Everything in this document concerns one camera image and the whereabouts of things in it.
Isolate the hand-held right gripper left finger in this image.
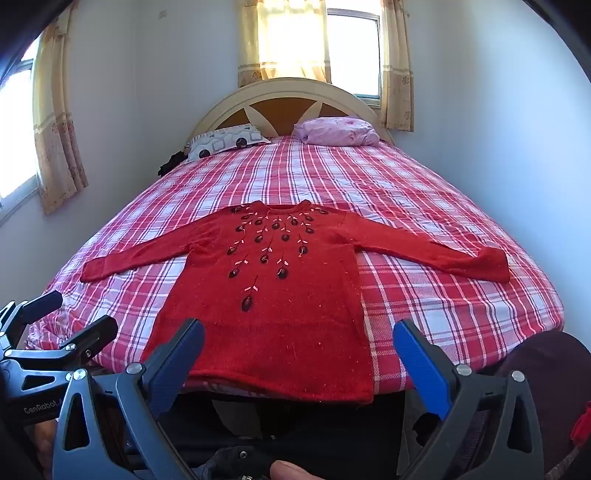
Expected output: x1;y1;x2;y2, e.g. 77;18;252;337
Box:
52;318;206;480

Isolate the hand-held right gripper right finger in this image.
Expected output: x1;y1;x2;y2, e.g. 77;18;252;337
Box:
392;318;546;480

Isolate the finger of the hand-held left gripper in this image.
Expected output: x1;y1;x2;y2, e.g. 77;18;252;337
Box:
0;290;64;344
4;315;119;370

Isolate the red embroidered sweater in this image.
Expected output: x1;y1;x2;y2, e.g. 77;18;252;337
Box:
81;200;511;404

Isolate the person's left hand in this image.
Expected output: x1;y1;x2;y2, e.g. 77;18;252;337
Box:
32;415;58;469

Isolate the person's right hand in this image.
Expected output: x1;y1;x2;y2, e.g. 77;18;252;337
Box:
269;460;315;480

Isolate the person's maroon clothing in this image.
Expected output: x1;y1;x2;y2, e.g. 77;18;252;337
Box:
496;331;591;476

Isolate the beige side window curtain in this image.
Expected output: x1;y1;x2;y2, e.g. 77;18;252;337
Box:
31;21;89;215

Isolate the small red cloth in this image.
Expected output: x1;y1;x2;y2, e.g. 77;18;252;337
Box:
570;401;591;446

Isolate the red plaid bed sheet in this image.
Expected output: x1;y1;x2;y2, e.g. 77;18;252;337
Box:
25;134;566;398

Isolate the dark cloth beside bed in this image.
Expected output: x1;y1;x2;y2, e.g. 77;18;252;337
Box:
157;150;192;177

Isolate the grey patterned pillow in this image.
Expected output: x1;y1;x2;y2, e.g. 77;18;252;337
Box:
185;124;273;162

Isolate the pink pillow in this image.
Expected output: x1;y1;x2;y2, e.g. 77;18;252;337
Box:
293;117;382;147

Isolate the cream wooden headboard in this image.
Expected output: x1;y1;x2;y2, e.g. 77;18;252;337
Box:
187;78;395;148

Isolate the beige patterned curtain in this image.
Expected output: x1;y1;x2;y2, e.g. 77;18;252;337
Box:
381;0;415;132

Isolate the window behind headboard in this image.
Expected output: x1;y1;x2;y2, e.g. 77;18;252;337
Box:
325;8;384;109

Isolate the beige sheer curtain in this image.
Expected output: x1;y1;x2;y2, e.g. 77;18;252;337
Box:
238;0;333;88

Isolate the side wall window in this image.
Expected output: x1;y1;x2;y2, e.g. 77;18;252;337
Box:
0;46;40;222

